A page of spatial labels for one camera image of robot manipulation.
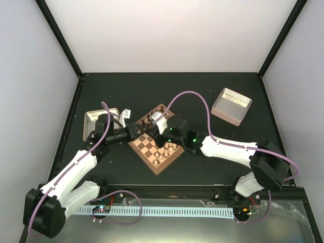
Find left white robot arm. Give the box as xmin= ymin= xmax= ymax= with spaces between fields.
xmin=23 ymin=114 xmax=148 ymax=238

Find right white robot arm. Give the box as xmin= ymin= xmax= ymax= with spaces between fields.
xmin=150 ymin=112 xmax=289 ymax=204

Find wooden chess board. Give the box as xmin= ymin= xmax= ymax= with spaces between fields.
xmin=128 ymin=103 xmax=187 ymax=176

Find left circuit board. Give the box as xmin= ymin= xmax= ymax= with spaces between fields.
xmin=92 ymin=206 xmax=110 ymax=214

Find circuit board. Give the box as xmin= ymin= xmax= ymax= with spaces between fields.
xmin=92 ymin=206 xmax=110 ymax=214
xmin=233 ymin=208 xmax=259 ymax=216

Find right circuit board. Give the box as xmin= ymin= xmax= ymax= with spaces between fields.
xmin=233 ymin=208 xmax=259 ymax=216

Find silver metal tray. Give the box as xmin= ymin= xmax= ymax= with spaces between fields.
xmin=83 ymin=109 xmax=107 ymax=141

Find pink patterned metal tin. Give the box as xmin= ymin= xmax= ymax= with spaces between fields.
xmin=211 ymin=88 xmax=252 ymax=126

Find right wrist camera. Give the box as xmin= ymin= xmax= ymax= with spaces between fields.
xmin=149 ymin=111 xmax=167 ymax=134

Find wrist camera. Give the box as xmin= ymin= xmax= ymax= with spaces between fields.
xmin=149 ymin=111 xmax=167 ymax=134
xmin=119 ymin=109 xmax=131 ymax=128

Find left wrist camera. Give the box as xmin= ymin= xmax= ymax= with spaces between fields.
xmin=119 ymin=109 xmax=131 ymax=128

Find black mounting rail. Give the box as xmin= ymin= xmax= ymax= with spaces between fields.
xmin=101 ymin=184 xmax=304 ymax=203

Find light blue slotted cable duct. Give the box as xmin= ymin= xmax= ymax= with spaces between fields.
xmin=74 ymin=205 xmax=234 ymax=219

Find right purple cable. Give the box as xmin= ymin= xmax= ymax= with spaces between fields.
xmin=161 ymin=90 xmax=301 ymax=225

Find purple cable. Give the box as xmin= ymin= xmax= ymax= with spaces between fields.
xmin=27 ymin=101 xmax=125 ymax=239
xmin=161 ymin=90 xmax=301 ymax=225

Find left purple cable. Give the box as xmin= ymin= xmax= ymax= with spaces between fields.
xmin=27 ymin=101 xmax=125 ymax=239

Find black frame post left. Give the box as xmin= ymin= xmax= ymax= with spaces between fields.
xmin=35 ymin=0 xmax=83 ymax=78

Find black frame post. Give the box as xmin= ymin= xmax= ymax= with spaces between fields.
xmin=35 ymin=0 xmax=83 ymax=78
xmin=258 ymin=0 xmax=308 ymax=78

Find black frame post right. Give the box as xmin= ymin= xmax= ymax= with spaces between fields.
xmin=258 ymin=0 xmax=308 ymax=78

